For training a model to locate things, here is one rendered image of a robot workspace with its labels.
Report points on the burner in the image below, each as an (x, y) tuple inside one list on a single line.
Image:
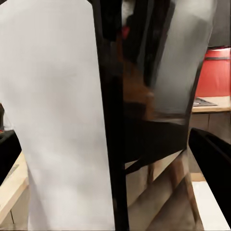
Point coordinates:
[(198, 102)]

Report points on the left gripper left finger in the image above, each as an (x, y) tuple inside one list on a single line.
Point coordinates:
[(10, 149)]

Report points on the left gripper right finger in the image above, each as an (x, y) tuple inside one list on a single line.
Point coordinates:
[(213, 156)]

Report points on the bottle of coffee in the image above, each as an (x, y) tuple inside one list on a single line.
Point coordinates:
[(100, 94)]

